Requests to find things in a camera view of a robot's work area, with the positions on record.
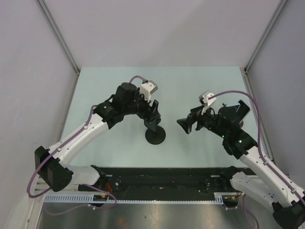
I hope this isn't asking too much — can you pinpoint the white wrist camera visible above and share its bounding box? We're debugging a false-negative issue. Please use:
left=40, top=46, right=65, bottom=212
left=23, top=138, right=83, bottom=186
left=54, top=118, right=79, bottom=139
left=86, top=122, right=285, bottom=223
left=199, top=91, right=216, bottom=115
left=139, top=81, right=158, bottom=102

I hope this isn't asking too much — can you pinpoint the aluminium frame post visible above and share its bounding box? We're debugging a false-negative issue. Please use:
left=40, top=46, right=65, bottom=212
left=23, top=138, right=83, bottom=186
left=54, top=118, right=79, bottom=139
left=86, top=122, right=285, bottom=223
left=35, top=0, right=80, bottom=75
left=244, top=0, right=289, bottom=74

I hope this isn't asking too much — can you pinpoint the grey slotted cable duct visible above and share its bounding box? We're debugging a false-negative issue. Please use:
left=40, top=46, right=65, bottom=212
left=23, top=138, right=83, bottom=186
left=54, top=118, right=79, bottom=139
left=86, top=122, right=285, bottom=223
left=44, top=192, right=227, bottom=205

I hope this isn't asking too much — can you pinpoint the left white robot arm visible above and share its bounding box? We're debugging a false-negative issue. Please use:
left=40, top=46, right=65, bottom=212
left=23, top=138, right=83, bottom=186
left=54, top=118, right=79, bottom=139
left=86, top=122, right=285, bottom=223
left=34, top=81, right=166, bottom=192

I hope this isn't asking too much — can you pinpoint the right aluminium frame post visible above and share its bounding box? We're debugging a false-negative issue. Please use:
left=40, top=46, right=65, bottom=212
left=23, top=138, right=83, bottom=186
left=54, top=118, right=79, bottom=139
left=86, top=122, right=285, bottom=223
left=244, top=0, right=289, bottom=74

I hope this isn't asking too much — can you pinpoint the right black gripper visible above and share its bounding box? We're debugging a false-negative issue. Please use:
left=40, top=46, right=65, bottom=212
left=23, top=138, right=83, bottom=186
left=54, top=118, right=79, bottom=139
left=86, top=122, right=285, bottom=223
left=176, top=104, right=227, bottom=138

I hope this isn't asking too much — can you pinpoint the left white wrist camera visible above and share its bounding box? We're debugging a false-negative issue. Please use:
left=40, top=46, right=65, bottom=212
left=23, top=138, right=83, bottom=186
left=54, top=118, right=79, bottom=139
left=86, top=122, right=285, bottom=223
left=139, top=81, right=158, bottom=102

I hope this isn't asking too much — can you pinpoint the black-screen blue-edged phone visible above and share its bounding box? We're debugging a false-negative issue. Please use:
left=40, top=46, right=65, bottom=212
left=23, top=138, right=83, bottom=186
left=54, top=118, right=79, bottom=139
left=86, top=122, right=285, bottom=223
left=236, top=100, right=251, bottom=127

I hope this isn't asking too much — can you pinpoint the left aluminium frame post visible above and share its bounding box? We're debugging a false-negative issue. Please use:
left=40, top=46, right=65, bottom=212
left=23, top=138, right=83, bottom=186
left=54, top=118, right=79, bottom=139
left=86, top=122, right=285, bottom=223
left=35, top=0, right=80, bottom=75

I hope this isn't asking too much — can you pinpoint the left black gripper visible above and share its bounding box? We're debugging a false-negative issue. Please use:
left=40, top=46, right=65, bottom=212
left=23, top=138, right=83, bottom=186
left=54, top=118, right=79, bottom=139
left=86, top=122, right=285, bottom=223
left=123, top=88, right=160, bottom=123

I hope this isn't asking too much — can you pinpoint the black smartphone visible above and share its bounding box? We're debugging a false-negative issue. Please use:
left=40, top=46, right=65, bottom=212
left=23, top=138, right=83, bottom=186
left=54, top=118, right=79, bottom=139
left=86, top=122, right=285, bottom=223
left=144, top=113, right=161, bottom=132

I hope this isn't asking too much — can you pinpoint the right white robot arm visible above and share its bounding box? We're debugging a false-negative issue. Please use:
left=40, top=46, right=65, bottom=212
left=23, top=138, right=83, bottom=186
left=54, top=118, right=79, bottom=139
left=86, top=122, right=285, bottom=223
left=177, top=100, right=305, bottom=229

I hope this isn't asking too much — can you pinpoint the black phone stand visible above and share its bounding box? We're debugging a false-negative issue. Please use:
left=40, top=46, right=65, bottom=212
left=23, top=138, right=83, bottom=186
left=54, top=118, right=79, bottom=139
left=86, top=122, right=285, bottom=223
left=145, top=126, right=166, bottom=145

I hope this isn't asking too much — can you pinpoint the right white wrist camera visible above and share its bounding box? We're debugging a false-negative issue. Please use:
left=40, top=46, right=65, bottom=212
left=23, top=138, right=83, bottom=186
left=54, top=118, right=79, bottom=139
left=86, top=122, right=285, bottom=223
left=199, top=91, right=216, bottom=115

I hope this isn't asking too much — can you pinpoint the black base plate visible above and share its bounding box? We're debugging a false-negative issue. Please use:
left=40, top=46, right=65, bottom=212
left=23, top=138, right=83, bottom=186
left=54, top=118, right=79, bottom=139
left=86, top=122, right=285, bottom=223
left=78, top=167, right=260, bottom=201

